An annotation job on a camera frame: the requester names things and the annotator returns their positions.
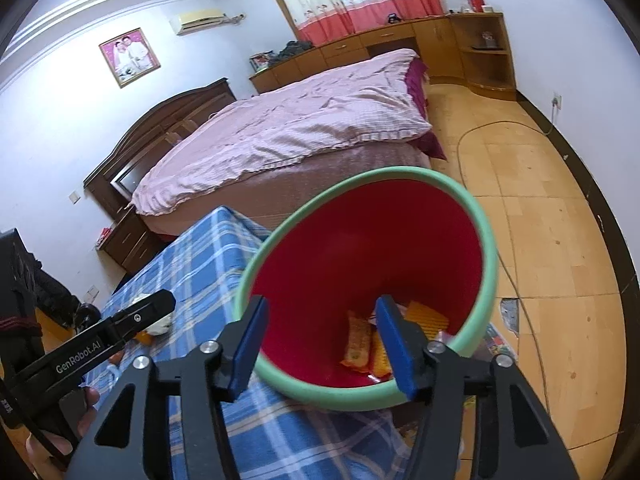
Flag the red bin with green rim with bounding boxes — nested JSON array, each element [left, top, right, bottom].
[[233, 166, 499, 412]]

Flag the orange plastic wrapper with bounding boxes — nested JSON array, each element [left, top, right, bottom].
[[341, 310, 375, 372]]

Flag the yellow foam fruit net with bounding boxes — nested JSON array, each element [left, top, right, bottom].
[[406, 300, 452, 333], [371, 334, 397, 378]]

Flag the wooden bed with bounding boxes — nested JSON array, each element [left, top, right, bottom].
[[82, 49, 449, 242]]

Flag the wall air conditioner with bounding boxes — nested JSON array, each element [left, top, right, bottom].
[[169, 8, 227, 37]]

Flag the dark clothes pile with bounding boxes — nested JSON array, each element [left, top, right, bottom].
[[276, 40, 314, 62]]

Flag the framed wall photo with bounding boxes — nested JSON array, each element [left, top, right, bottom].
[[98, 27, 161, 90]]

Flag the person's left hand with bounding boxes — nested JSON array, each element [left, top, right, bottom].
[[25, 387, 101, 479]]

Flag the thin floor cable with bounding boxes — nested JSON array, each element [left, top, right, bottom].
[[456, 107, 562, 426]]

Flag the dark wooden headboard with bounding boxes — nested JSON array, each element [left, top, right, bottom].
[[82, 77, 237, 222]]

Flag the blue plaid tablecloth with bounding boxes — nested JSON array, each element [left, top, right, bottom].
[[80, 205, 418, 480]]

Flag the white tissue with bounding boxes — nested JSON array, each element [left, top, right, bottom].
[[145, 310, 176, 337]]

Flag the long wooden cabinet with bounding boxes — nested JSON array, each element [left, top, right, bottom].
[[248, 11, 517, 102]]

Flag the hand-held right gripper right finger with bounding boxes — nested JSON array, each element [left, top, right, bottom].
[[375, 295, 581, 480]]

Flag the dark wooden nightstand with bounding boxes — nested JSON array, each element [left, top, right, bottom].
[[95, 209, 167, 276]]

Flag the colourful printed cloth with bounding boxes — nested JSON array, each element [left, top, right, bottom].
[[470, 322, 519, 367]]

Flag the pink checked blanket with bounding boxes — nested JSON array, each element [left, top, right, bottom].
[[131, 49, 434, 217]]

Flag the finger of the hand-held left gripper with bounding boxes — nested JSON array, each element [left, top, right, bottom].
[[102, 289, 177, 347]]

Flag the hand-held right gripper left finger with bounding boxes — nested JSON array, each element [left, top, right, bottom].
[[65, 295, 271, 480]]

